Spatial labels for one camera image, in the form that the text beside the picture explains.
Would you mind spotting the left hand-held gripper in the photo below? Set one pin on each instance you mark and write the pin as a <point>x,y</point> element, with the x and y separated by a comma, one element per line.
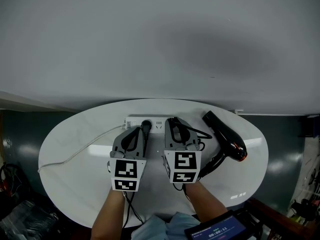
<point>126,170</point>

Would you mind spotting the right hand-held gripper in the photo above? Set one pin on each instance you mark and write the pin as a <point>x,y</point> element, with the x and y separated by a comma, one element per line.
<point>185,160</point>

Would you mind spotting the white power strip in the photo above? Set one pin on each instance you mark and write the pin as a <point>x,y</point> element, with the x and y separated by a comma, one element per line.
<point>162,120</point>

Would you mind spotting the person's left forearm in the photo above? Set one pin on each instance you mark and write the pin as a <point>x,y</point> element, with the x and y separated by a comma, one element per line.
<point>110,214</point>

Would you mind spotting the person's right forearm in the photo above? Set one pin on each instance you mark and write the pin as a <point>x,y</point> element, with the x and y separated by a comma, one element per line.
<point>207,201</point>

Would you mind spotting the black round power plug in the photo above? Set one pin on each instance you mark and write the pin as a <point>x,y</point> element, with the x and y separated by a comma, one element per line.
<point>146,124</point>

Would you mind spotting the black hair dryer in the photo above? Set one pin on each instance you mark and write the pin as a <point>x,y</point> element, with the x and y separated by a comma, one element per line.
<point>230,136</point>

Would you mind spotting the person's light blue shirt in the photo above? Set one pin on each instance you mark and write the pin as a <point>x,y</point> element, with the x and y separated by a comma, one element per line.
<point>160,227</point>

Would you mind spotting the black tablet with blue screen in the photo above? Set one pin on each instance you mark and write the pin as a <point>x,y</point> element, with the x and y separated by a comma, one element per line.
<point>217,230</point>

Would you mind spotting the brown wooden chair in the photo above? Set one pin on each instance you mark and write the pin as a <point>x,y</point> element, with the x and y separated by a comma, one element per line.
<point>270,211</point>

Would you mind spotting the white door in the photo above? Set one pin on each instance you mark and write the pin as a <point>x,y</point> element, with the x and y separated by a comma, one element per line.
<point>20,104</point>

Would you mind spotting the black plastic bag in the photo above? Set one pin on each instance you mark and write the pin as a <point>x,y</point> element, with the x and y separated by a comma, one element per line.
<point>25,221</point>

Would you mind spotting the dark blue box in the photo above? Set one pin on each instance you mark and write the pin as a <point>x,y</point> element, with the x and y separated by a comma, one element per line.
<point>310,126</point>

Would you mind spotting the cluttered tool shelf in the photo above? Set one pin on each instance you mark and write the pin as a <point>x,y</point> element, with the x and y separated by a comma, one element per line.
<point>312,179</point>

